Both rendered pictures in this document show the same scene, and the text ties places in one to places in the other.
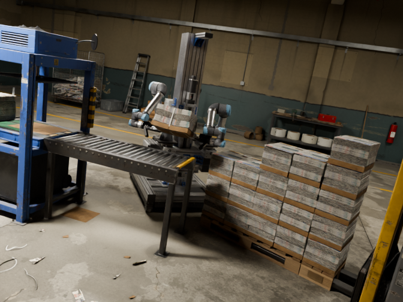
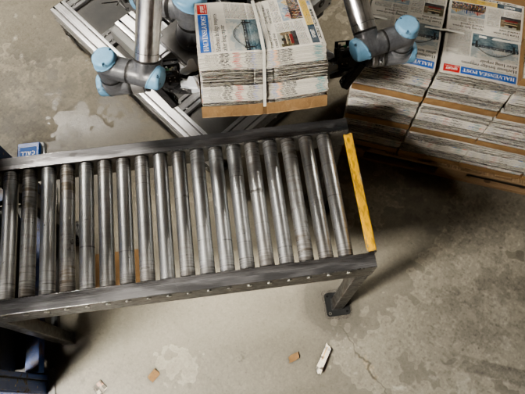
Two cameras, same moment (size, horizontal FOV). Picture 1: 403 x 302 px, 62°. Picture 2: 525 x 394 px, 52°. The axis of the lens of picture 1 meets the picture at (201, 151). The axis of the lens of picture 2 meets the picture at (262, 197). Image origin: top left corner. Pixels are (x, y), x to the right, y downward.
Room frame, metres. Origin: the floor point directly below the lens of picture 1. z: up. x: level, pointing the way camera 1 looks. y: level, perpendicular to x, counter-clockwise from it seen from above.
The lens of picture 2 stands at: (2.46, 0.66, 2.48)
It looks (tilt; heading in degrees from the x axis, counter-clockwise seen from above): 69 degrees down; 339
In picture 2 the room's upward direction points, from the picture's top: 2 degrees counter-clockwise
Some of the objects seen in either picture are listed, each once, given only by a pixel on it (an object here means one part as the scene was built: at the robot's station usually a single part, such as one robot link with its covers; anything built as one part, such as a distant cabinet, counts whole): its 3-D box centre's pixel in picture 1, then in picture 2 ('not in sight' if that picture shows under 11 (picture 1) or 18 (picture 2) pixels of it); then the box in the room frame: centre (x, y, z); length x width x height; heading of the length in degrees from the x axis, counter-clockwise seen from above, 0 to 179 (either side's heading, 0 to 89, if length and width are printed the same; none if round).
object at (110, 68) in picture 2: (136, 114); (112, 66); (3.55, 0.74, 1.08); 0.11 x 0.08 x 0.11; 52
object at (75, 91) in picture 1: (77, 78); not in sight; (10.39, 4.07, 0.85); 1.21 x 0.83 x 1.71; 75
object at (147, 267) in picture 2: (115, 149); (144, 217); (3.16, 0.82, 0.77); 0.47 x 0.05 x 0.05; 165
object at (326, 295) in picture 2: (162, 253); (337, 303); (2.74, 0.20, 0.01); 0.14 x 0.13 x 0.01; 165
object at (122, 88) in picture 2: (134, 123); (115, 83); (3.56, 0.75, 0.99); 0.11 x 0.08 x 0.09; 75
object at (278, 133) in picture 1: (303, 130); not in sight; (9.11, -2.63, 0.55); 1.80 x 0.70 x 1.09; 75
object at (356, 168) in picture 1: (337, 212); not in sight; (2.83, -1.27, 0.63); 0.38 x 0.29 x 0.97; 144
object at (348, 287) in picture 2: (167, 219); (347, 288); (2.74, 0.20, 0.34); 0.06 x 0.06 x 0.68; 75
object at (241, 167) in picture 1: (260, 205); (481, 103); (3.26, -0.69, 0.42); 1.17 x 0.39 x 0.83; 54
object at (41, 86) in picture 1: (41, 120); not in sight; (3.90, 1.92, 0.77); 0.09 x 0.09 x 1.55; 75
